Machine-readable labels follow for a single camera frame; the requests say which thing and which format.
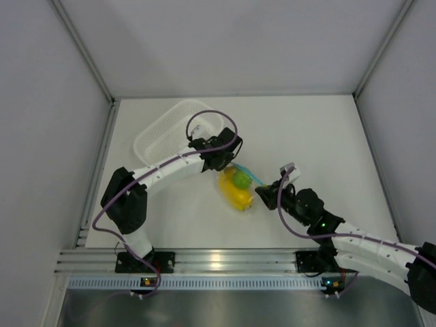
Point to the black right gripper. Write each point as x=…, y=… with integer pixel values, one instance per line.
x=269, y=195

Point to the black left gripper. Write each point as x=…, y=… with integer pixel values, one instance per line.
x=227, y=159

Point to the yellow fake banana bunch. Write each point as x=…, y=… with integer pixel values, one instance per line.
x=240, y=199

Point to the green fake fruit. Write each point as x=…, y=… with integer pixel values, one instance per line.
x=241, y=180

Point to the clear zip top bag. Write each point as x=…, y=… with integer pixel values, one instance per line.
x=256, y=182

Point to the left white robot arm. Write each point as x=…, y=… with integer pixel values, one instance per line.
x=125, y=199

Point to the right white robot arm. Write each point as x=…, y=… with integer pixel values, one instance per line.
x=409, y=268

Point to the white perforated plastic basket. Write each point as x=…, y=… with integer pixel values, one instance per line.
x=167, y=135

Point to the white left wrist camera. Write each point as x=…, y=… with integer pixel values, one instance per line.
x=199, y=132

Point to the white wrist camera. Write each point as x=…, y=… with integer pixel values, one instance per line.
x=290, y=173
x=199, y=132

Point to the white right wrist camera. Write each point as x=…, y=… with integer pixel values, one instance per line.
x=290, y=173

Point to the aluminium mounting rail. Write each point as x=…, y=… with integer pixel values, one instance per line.
x=101, y=261

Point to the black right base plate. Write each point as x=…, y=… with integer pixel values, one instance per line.
x=315, y=262

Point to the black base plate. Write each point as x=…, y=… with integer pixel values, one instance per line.
x=161, y=261
x=315, y=262

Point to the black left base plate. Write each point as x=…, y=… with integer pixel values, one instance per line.
x=161, y=261

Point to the white slotted cable duct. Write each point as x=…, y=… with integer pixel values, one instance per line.
x=137, y=283

